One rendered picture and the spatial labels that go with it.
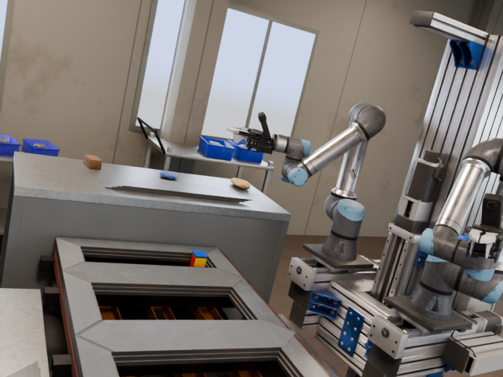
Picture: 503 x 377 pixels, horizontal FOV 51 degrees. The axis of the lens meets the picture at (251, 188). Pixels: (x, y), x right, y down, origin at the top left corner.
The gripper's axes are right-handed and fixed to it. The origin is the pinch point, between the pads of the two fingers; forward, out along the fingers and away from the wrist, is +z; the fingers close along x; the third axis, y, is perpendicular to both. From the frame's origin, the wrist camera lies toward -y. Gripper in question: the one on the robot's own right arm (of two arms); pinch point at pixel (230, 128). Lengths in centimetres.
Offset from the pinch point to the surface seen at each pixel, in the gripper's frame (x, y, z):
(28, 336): -74, 61, 55
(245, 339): -73, 51, -13
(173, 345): -83, 49, 10
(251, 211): 20, 44, -21
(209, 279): -29, 57, -3
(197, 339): -77, 50, 3
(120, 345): -87, 49, 26
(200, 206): 12.6, 43.6, 3.8
